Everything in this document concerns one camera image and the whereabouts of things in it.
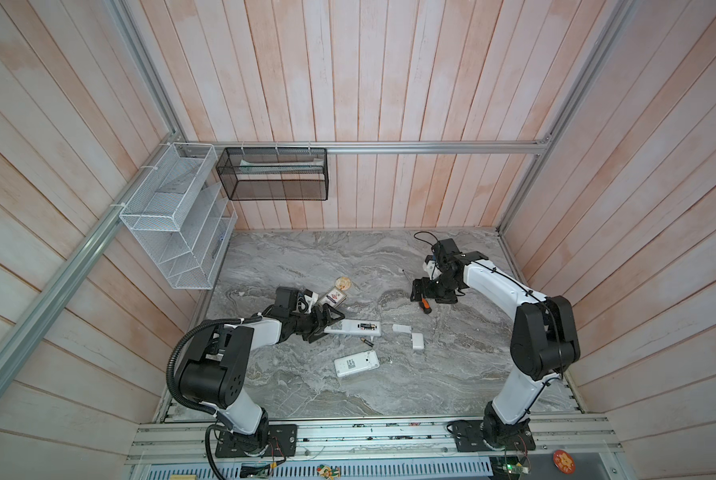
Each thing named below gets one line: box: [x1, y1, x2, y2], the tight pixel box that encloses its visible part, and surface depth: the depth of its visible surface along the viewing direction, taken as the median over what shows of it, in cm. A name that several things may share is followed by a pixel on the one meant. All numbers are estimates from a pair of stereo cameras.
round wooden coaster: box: [335, 276, 352, 291], surface depth 106 cm
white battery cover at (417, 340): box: [412, 332, 424, 349], surface depth 92 cm
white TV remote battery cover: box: [392, 324, 412, 334], surface depth 95 cm
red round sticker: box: [553, 449, 575, 475], surface depth 72 cm
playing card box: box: [321, 287, 347, 308], surface depth 100 cm
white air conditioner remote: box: [334, 350, 380, 378], surface depth 87 cm
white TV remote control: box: [324, 319, 382, 336], surface depth 93 cm
